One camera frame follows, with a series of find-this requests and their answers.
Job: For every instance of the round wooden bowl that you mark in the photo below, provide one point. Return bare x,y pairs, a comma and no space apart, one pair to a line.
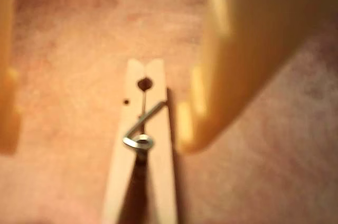
66,102

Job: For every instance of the wooden clothespin with metal spring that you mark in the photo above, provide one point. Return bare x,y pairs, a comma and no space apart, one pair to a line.
158,168

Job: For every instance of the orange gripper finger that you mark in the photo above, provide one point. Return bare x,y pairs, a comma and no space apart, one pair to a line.
6,115
251,36

